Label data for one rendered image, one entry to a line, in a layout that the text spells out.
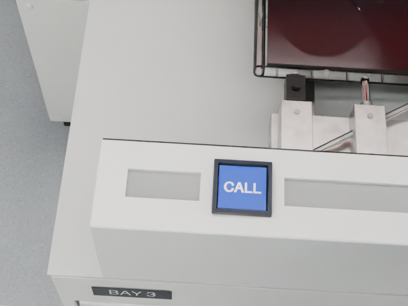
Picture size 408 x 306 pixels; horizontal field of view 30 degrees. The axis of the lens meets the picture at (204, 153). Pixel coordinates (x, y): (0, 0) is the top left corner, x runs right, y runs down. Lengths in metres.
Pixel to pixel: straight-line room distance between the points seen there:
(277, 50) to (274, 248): 0.26
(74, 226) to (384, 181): 0.34
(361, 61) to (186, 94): 0.22
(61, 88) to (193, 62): 0.75
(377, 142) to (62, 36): 0.84
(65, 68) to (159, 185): 0.91
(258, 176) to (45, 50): 0.91
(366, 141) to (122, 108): 0.30
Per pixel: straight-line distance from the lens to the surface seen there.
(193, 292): 0.86
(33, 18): 1.50
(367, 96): 0.87
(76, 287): 0.88
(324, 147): 0.83
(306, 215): 0.72
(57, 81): 1.66
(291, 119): 0.83
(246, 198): 0.72
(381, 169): 0.76
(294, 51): 0.89
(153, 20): 1.01
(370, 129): 0.84
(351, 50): 0.90
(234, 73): 0.96
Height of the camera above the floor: 1.61
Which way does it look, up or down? 61 degrees down
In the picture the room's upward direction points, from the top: 3 degrees clockwise
